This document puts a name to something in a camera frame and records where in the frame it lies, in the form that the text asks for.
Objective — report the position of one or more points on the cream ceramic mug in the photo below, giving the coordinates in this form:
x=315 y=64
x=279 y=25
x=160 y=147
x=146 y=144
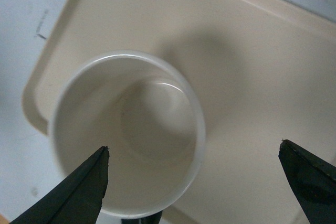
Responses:
x=148 y=116

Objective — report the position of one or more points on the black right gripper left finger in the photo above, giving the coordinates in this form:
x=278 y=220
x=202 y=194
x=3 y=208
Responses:
x=78 y=198

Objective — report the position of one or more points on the beige rectangular plastic tray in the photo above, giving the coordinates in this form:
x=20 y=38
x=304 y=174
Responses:
x=263 y=70

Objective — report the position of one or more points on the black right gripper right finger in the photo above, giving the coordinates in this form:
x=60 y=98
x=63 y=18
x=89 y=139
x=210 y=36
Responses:
x=311 y=179

